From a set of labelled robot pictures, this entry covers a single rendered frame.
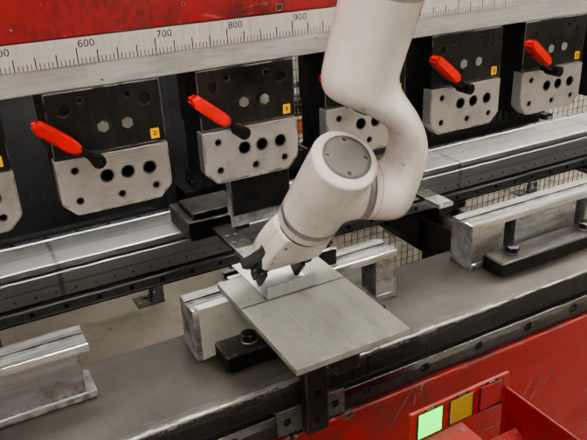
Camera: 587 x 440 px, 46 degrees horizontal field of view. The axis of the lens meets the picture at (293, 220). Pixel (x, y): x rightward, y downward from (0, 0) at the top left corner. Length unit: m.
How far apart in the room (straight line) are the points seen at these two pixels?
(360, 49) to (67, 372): 0.63
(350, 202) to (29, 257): 0.68
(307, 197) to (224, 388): 0.37
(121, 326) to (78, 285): 1.64
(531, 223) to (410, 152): 0.67
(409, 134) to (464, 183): 0.85
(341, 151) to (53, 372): 0.54
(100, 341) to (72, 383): 1.78
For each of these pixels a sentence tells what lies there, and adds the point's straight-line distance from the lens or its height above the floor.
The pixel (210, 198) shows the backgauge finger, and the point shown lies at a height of 1.03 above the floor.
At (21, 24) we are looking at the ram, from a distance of 0.89.
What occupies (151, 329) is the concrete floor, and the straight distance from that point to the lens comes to 2.88.
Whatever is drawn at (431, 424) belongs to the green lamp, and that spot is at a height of 0.81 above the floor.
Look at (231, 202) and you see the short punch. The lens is 1.06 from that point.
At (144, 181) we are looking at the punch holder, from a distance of 0.96.
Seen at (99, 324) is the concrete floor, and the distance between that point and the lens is 2.98.
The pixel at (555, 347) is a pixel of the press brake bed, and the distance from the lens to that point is 1.48.
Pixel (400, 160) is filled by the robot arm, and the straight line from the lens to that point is 0.85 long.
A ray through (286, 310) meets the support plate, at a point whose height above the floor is 1.00.
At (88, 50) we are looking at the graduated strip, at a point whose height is 1.39.
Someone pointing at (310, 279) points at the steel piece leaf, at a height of 1.01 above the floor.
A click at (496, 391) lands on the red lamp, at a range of 1.19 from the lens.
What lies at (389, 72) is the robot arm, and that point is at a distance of 0.77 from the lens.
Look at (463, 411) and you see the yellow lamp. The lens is 1.16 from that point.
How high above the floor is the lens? 1.54
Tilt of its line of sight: 25 degrees down
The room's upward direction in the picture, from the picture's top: 3 degrees counter-clockwise
